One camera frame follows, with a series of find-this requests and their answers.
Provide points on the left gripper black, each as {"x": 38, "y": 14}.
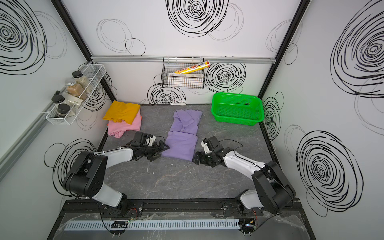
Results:
{"x": 157, "y": 151}

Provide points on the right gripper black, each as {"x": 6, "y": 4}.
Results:
{"x": 201, "y": 158}

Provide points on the purple t-shirt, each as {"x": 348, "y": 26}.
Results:
{"x": 182, "y": 137}

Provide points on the green plastic basket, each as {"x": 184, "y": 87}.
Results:
{"x": 237, "y": 109}

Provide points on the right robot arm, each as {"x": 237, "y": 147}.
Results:
{"x": 272, "y": 192}

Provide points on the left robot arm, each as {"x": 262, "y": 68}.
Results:
{"x": 86, "y": 176}

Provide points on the folded pink t-shirt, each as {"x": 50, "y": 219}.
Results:
{"x": 118, "y": 129}

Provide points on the folded yellow t-shirt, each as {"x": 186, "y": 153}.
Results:
{"x": 122, "y": 112}

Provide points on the spice jar black lid near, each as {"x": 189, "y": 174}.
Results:
{"x": 62, "y": 110}

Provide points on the spice jar black lid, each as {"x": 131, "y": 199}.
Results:
{"x": 62, "y": 110}
{"x": 58, "y": 99}
{"x": 81, "y": 79}

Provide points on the spice jar tan contents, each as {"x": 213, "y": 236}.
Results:
{"x": 74, "y": 88}

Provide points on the spice jar black lid far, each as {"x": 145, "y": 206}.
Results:
{"x": 81, "y": 79}

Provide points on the yellow foil roll box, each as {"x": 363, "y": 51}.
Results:
{"x": 194, "y": 68}

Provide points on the spice jar black lid middle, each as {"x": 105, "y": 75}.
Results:
{"x": 58, "y": 99}

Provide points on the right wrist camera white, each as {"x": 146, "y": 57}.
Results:
{"x": 206, "y": 148}

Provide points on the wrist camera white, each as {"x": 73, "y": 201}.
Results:
{"x": 150, "y": 141}
{"x": 206, "y": 148}

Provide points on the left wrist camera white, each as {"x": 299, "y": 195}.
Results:
{"x": 150, "y": 141}

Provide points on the white slotted cable duct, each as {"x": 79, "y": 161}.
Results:
{"x": 138, "y": 225}

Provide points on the grey box in wire basket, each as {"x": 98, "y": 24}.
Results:
{"x": 185, "y": 81}

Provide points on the white wire spice shelf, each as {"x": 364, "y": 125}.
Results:
{"x": 86, "y": 108}

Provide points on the black wire wall basket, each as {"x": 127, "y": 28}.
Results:
{"x": 172, "y": 64}

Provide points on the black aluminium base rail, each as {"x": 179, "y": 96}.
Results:
{"x": 139, "y": 208}

